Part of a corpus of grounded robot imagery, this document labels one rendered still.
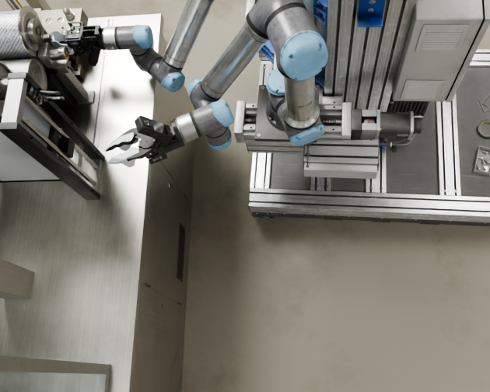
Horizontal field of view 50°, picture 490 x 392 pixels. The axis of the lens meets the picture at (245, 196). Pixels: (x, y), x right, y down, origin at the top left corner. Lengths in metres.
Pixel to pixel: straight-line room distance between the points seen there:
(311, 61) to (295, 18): 0.11
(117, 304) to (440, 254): 1.55
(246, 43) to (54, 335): 1.07
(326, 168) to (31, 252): 1.06
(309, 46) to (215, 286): 1.56
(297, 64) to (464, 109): 1.51
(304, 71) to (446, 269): 1.54
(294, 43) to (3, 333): 1.27
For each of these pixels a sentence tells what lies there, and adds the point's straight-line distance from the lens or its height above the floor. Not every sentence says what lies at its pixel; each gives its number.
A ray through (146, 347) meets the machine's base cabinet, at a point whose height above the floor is 0.67.
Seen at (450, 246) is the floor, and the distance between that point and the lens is 2.68.
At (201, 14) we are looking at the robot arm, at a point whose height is 1.18.
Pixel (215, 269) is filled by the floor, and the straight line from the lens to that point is 2.62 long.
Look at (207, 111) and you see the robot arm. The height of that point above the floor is 1.25.
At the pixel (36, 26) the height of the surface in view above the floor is 1.26.
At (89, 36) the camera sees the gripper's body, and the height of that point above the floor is 1.14.
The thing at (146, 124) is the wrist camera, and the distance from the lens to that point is 1.42.
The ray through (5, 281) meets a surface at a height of 1.06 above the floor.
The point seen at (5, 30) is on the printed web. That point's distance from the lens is 1.79.
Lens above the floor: 2.53
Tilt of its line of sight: 70 degrees down
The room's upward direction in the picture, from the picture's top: 20 degrees counter-clockwise
